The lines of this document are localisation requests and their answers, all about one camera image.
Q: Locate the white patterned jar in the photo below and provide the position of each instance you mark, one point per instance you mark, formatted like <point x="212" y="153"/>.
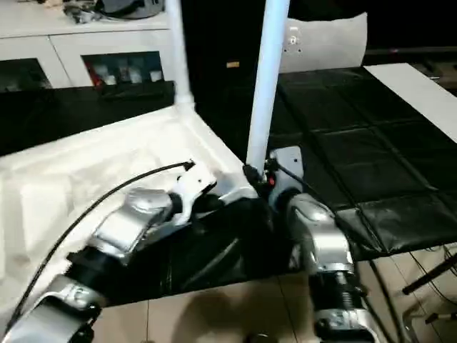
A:
<point x="135" y="75"/>

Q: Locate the black work mat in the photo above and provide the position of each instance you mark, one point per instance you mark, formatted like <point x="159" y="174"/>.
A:
<point x="357" y="125"/>

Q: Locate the white sideboard with glass doors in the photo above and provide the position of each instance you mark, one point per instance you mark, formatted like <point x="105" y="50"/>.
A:
<point x="35" y="43"/>

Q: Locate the white flat panel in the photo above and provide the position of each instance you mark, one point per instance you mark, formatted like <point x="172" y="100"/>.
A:
<point x="410" y="89"/>

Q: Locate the grey helmet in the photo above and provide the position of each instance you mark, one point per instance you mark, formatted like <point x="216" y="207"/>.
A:
<point x="125" y="9"/>

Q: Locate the white plastic table leg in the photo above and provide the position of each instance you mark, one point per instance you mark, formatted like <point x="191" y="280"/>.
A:
<point x="178" y="46"/>
<point x="267" y="71"/>

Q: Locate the small white cup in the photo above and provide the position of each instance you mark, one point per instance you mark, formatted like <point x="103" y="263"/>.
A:
<point x="155" y="75"/>

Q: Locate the white plastic table top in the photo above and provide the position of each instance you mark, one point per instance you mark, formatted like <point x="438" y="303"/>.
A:
<point x="71" y="171"/>

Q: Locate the black rod with red dot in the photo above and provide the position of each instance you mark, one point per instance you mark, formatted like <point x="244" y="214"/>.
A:
<point x="410" y="51"/>

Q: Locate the black speaker with gold label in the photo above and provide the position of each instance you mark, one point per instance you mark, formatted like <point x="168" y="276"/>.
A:
<point x="214" y="35"/>

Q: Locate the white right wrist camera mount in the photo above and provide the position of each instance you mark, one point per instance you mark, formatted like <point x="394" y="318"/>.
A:
<point x="289" y="160"/>

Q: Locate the black stand leg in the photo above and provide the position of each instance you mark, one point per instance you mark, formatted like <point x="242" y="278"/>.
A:
<point x="428" y="275"/>

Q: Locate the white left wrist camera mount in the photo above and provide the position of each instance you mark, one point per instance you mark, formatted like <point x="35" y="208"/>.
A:
<point x="194" y="182"/>

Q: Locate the dark round robot body part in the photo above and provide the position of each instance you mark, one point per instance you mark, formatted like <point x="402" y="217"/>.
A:
<point x="258" y="338"/>

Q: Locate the grey cushion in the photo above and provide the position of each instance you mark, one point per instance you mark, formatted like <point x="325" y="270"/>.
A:
<point x="328" y="43"/>

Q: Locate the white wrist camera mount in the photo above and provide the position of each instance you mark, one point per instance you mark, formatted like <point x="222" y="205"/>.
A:
<point x="289" y="160"/>
<point x="194" y="182"/>

